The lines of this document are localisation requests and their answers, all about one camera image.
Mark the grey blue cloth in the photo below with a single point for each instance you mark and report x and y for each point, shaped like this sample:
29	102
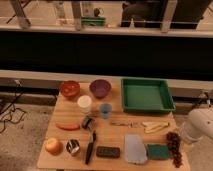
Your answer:
134	149

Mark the red bowl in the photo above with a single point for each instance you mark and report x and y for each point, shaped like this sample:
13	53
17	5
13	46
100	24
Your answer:
69	89

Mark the white plastic cup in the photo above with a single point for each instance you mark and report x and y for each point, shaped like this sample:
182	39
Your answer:
85	103

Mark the shiny metal cup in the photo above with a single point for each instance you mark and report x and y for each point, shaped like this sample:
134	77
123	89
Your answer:
73	147

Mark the small metal can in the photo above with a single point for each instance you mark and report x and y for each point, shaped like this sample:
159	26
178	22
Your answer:
88	123

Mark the silver metal utensil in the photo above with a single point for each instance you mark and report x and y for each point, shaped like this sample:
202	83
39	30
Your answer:
131	124

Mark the green scrubbing sponge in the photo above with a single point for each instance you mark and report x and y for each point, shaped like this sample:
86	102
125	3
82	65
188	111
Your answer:
158	152

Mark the green plastic tray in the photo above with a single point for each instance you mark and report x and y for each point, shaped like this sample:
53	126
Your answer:
146	96

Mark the blue plastic cup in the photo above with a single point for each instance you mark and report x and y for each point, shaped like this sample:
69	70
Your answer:
105	110

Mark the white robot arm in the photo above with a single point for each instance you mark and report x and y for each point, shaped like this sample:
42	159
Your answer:
198	123

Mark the peeled banana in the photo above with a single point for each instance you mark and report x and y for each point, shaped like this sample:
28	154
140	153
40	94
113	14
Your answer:
151	127

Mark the green box in background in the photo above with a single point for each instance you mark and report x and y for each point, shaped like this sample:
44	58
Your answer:
93	21

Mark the orange carrot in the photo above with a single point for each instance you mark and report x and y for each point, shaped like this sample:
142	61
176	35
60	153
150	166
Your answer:
68	127

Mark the red yellow apple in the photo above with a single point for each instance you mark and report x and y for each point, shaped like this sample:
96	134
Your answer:
53	146

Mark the black handled knife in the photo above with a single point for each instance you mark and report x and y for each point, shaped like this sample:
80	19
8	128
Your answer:
90	147

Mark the black sponge block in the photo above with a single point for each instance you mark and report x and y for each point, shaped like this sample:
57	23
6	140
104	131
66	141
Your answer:
108	152

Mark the dark red grape bunch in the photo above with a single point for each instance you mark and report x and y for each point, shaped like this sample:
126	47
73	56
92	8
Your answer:
173	143

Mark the purple bowl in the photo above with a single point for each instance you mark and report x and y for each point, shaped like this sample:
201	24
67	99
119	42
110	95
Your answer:
100	88

